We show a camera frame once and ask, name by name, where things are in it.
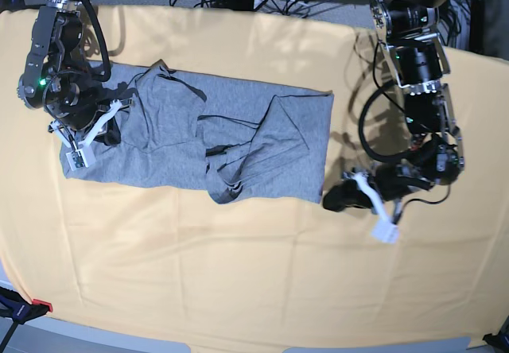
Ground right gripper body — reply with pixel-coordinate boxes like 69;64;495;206
48;99;133;150

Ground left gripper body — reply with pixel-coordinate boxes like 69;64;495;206
341;165;410;223

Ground grey t-shirt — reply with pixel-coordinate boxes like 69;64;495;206
60;61;334;204

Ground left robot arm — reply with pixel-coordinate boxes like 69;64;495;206
322;0;465;223

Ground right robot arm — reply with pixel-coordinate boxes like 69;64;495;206
17;0;131;151

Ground yellow table cloth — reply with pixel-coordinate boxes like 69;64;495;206
1;10;508;352

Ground blue red table clamp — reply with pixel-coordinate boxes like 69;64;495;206
0;287;53;324

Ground black clamp right corner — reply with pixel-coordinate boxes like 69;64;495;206
483;324;509;353

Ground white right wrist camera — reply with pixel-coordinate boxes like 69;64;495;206
66;147;96;171

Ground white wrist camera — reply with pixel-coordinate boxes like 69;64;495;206
66;147;96;171
371;219;399;244

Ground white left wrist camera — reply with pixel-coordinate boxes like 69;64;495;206
371;219;399;244

